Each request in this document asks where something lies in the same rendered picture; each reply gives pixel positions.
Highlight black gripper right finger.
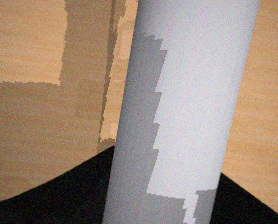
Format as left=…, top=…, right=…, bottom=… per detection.
left=210, top=172, right=278, bottom=224

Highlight grey metal tube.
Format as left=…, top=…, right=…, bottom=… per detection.
left=102, top=0, right=261, bottom=224

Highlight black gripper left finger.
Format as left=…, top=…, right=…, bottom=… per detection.
left=0, top=146, right=115, bottom=224

